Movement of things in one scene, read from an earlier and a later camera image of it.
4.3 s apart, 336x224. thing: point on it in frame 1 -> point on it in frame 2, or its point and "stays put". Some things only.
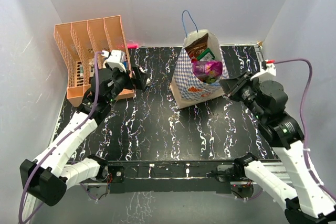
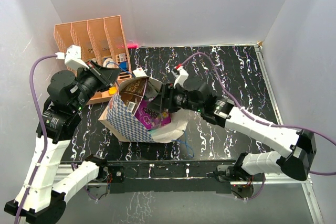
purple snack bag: [208, 72] -> [150, 118]
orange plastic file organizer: [79, 41] stays put
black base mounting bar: [191, 176] stays put
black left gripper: [138, 82] -> [108, 75]
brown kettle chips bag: [195, 48] -> [132, 93]
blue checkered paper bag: [188, 90] -> [119, 121]
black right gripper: [229, 85] -> [165, 98]
